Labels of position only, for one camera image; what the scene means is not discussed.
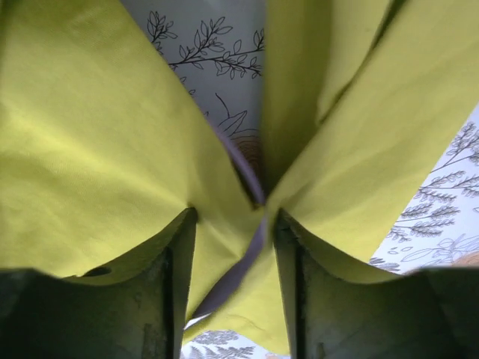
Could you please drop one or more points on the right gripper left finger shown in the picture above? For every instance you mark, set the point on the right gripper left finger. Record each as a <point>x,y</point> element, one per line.
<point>131,307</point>

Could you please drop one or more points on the yellow cloth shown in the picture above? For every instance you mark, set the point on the yellow cloth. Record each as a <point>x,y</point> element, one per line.
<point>357,118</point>

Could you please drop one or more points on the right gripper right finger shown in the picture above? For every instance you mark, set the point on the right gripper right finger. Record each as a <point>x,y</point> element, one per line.
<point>336,306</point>

